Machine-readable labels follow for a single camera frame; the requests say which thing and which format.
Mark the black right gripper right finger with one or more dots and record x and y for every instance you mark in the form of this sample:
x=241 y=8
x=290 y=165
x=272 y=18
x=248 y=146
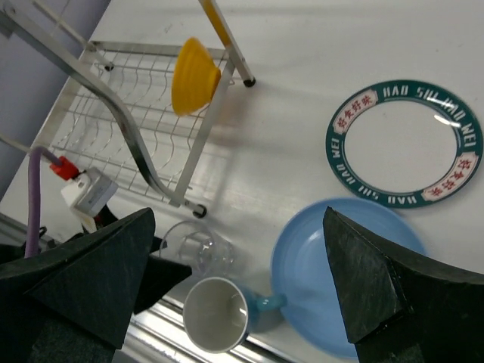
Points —
x=399 y=305

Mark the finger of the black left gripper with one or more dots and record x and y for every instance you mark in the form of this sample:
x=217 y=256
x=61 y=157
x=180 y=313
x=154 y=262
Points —
x=160 y=276

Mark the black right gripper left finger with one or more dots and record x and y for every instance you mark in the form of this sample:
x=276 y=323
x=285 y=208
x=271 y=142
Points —
x=74 y=303

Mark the clear drinking glass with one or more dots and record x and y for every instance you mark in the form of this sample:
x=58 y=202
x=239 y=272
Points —
x=194 y=244

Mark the yellow bowl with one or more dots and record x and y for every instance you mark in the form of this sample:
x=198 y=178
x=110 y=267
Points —
x=195 y=78

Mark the stainless steel dish rack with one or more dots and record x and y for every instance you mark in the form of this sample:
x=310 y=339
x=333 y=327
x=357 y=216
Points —
x=228 y=60

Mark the blue mug white inside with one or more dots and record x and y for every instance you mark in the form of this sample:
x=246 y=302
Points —
x=219 y=313

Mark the blue plate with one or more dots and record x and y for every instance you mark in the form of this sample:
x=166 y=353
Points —
x=300 y=269

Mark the white plate green rim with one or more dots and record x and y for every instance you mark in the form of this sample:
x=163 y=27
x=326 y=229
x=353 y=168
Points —
x=404 y=143

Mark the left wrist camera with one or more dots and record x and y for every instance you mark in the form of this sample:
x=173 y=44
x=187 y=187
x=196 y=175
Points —
x=87 y=194

